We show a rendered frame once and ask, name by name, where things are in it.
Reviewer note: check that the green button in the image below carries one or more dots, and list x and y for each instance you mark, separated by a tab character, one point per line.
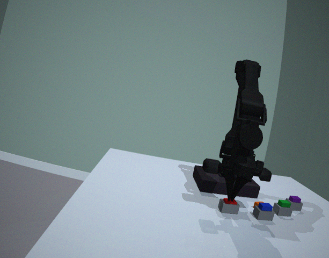
283	208

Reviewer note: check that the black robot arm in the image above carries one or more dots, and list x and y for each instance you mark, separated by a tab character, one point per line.
246	120

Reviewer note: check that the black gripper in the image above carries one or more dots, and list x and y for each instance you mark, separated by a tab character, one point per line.
215	166

